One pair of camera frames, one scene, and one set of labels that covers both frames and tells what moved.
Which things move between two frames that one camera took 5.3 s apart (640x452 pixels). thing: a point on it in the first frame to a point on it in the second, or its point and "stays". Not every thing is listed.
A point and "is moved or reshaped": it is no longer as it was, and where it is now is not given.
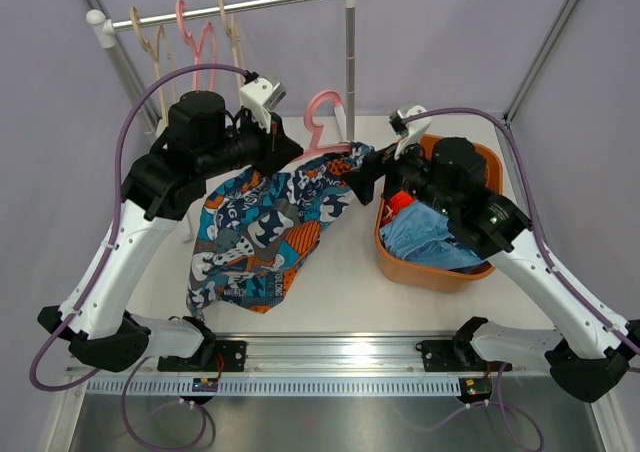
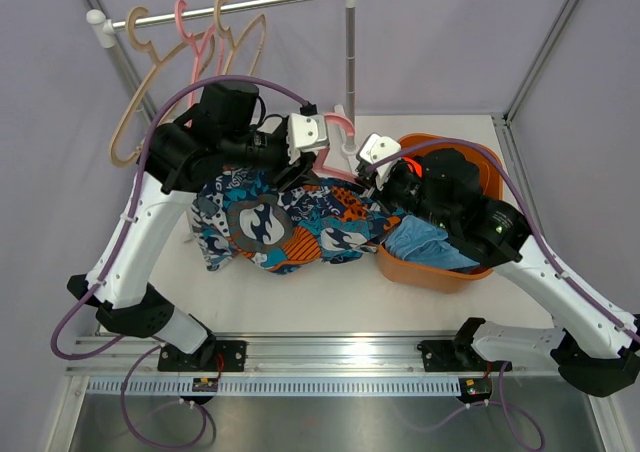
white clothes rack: (102, 27) stays
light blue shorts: (419, 233) stays
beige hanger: (232, 32) to (224, 31)
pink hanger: (317, 148) to (331, 164)
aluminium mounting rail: (316, 356) stays
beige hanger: (162, 99) to (162, 61)
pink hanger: (179, 5) is moved or reshaped
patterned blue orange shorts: (258, 224) is moved or reshaped
